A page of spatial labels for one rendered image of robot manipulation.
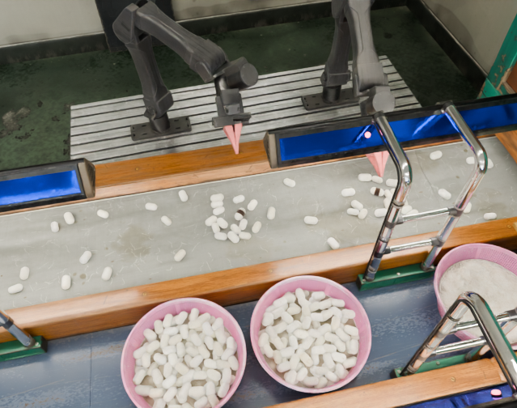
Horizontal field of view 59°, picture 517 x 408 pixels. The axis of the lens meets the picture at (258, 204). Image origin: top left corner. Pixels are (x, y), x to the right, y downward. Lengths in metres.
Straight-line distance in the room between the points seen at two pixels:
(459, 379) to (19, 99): 2.68
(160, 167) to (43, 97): 1.76
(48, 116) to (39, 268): 1.69
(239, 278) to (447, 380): 0.49
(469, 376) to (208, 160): 0.84
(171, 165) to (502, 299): 0.93
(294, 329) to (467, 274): 0.46
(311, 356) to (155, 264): 0.44
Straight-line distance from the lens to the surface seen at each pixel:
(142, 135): 1.57
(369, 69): 1.27
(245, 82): 1.16
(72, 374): 1.20
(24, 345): 1.20
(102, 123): 1.67
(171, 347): 1.08
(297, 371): 1.07
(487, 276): 1.28
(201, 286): 1.11
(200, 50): 1.22
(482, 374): 1.12
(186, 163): 1.34
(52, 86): 3.08
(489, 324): 0.75
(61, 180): 0.94
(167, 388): 1.06
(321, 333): 1.08
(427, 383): 1.07
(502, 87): 1.58
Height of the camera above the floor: 1.74
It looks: 53 degrees down
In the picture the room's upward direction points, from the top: 1 degrees counter-clockwise
